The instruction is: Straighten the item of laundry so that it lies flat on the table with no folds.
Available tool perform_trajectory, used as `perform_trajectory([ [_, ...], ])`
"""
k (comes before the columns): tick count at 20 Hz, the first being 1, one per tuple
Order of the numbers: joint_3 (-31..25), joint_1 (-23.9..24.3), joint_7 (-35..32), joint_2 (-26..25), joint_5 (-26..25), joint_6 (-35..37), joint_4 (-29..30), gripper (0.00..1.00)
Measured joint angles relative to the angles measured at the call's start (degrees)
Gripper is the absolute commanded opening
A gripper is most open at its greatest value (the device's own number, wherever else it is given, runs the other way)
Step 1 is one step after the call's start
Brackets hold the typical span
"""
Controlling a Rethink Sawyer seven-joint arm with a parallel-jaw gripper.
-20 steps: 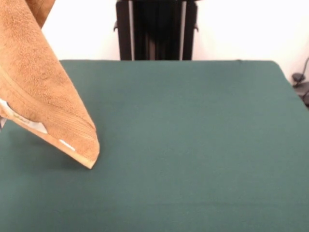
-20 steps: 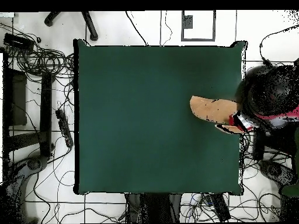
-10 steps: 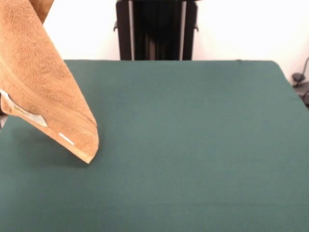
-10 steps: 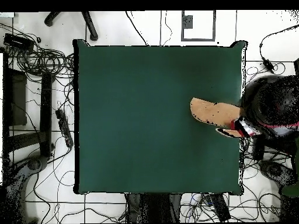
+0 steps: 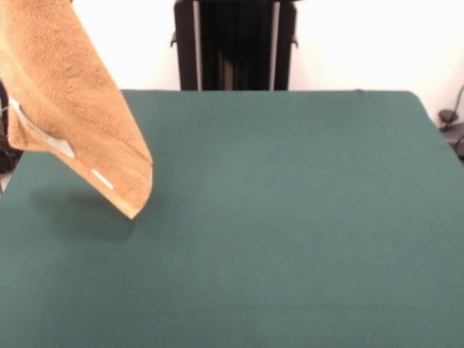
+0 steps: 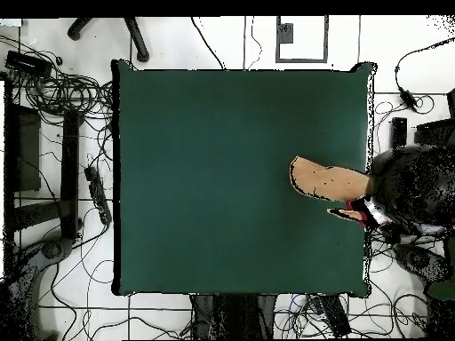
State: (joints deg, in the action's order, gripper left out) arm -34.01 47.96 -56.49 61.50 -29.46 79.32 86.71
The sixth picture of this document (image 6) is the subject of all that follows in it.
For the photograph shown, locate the black power strip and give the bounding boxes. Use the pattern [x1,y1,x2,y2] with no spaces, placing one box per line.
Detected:
[312,294,353,338]
[84,165,113,226]

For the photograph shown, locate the dark green table cloth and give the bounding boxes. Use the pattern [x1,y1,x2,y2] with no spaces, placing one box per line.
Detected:
[110,59,378,297]

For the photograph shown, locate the orange terry towel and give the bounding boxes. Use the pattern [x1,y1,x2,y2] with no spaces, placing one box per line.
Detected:
[289,155,376,223]

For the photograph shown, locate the black round device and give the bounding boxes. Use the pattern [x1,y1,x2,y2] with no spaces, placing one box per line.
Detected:
[40,236,75,262]

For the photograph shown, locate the black tripod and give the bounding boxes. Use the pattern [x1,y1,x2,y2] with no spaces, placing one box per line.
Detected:
[67,16,150,63]

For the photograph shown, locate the tangled black cables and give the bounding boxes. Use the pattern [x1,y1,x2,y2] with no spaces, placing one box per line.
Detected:
[0,35,115,143]

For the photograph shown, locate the black box device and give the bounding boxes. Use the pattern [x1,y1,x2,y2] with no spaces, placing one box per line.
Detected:
[4,50,53,78]

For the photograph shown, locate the grey floor frame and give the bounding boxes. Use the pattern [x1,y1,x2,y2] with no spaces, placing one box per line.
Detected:
[275,15,329,64]

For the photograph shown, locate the black power adapter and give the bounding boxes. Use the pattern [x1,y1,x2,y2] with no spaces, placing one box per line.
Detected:
[398,86,419,112]

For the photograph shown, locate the dark grey floor plate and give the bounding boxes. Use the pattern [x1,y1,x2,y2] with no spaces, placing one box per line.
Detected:
[277,22,295,44]

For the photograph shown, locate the black floor equipment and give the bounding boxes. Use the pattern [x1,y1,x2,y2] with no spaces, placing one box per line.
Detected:
[392,242,452,285]

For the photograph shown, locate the black metal frame stand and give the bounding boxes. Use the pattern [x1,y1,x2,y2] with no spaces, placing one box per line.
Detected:
[389,88,455,148]
[2,72,84,250]

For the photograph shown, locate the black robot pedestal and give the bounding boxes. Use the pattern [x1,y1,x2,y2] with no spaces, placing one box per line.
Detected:
[191,293,276,340]

